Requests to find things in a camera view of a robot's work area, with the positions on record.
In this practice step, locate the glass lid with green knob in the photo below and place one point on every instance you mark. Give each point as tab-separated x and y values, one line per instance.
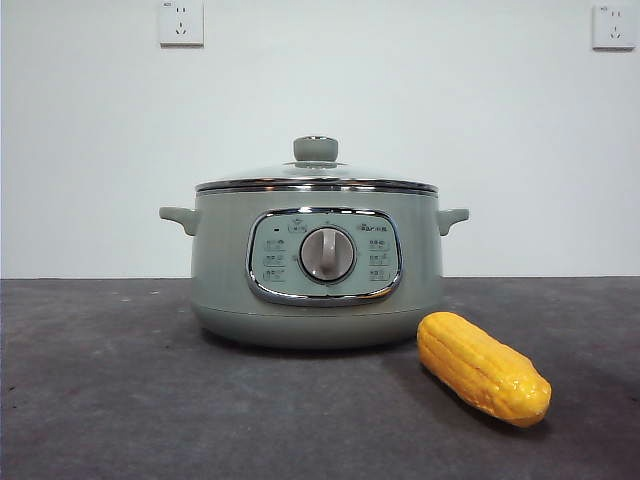
315	148

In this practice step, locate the yellow corn cob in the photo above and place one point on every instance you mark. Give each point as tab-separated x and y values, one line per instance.
475	367

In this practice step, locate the sage green electric cooking pot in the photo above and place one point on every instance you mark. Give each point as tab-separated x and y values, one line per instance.
225	280

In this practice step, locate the white wall socket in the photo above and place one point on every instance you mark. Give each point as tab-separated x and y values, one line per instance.
613	27
181	25

